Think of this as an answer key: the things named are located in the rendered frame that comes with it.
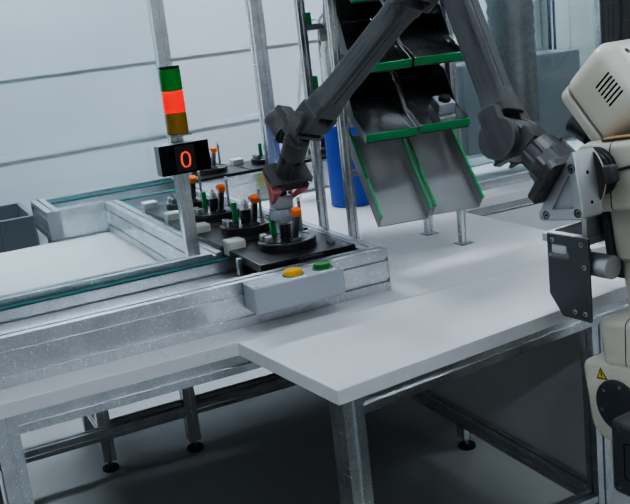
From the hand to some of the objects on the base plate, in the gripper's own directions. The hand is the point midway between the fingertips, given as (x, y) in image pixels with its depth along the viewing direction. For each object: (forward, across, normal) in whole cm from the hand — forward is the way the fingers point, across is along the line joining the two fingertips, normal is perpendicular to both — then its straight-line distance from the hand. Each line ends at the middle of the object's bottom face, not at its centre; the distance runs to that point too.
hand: (280, 198), depth 218 cm
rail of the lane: (+8, -28, -26) cm, 39 cm away
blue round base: (+68, +62, +46) cm, 102 cm away
